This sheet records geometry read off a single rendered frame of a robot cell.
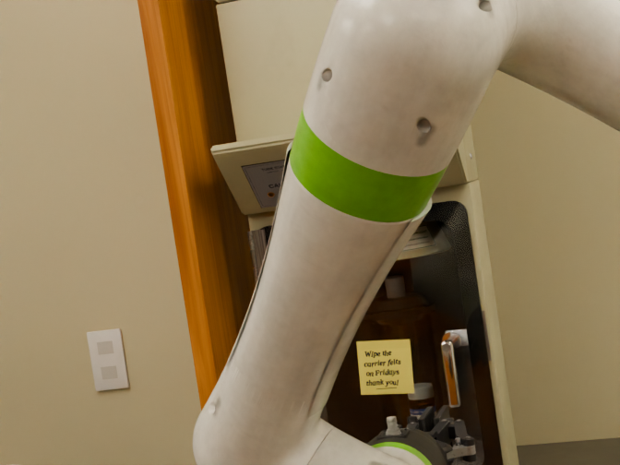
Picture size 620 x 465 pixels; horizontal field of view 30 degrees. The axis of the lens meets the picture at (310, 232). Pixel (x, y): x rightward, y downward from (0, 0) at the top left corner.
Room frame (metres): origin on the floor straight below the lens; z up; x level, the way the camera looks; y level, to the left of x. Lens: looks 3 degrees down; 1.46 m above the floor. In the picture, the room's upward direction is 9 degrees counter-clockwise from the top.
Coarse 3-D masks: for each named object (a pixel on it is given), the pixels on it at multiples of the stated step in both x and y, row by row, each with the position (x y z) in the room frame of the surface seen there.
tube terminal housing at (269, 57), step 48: (240, 0) 1.64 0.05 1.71; (288, 0) 1.62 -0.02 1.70; (336, 0) 1.61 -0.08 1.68; (240, 48) 1.65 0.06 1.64; (288, 48) 1.63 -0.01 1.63; (240, 96) 1.65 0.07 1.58; (288, 96) 1.63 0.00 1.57; (480, 192) 1.67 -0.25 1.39; (480, 240) 1.59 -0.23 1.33; (480, 288) 1.57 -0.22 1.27
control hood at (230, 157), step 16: (224, 144) 1.54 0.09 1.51; (240, 144) 1.53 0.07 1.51; (256, 144) 1.52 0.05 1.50; (272, 144) 1.52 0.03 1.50; (288, 144) 1.52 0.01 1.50; (224, 160) 1.55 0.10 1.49; (240, 160) 1.55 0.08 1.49; (256, 160) 1.54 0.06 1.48; (272, 160) 1.54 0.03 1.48; (464, 160) 1.55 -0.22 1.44; (224, 176) 1.57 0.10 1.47; (240, 176) 1.57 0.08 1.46; (448, 176) 1.54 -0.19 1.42; (464, 176) 1.54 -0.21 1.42; (240, 192) 1.59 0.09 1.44; (240, 208) 1.62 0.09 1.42; (256, 208) 1.61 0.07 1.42; (272, 208) 1.61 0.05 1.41
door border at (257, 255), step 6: (258, 234) 1.64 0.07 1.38; (264, 234) 1.64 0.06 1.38; (258, 240) 1.64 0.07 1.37; (264, 240) 1.64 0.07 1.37; (258, 246) 1.64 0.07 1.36; (264, 246) 1.64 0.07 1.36; (252, 252) 1.64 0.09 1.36; (258, 252) 1.64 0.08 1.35; (264, 252) 1.64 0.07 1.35; (252, 258) 1.64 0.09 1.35; (258, 258) 1.64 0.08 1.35; (252, 264) 1.64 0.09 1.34; (258, 264) 1.64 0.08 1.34; (258, 270) 1.64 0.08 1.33
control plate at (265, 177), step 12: (252, 168) 1.55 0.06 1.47; (264, 168) 1.55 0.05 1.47; (276, 168) 1.55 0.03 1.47; (252, 180) 1.57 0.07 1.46; (264, 180) 1.57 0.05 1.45; (276, 180) 1.57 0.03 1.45; (264, 192) 1.59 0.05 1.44; (276, 192) 1.59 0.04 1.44; (264, 204) 1.61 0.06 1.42; (276, 204) 1.60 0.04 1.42
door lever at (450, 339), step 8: (448, 336) 1.57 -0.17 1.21; (456, 336) 1.57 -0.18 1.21; (448, 344) 1.52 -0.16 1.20; (456, 344) 1.57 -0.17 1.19; (448, 352) 1.52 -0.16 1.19; (448, 360) 1.52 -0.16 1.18; (448, 368) 1.52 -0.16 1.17; (456, 368) 1.53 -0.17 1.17; (448, 376) 1.52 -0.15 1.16; (456, 376) 1.52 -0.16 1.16; (448, 384) 1.52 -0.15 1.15; (456, 384) 1.52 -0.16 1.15; (448, 392) 1.52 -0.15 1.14; (456, 392) 1.52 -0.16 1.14; (448, 400) 1.53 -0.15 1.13; (456, 400) 1.52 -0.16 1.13
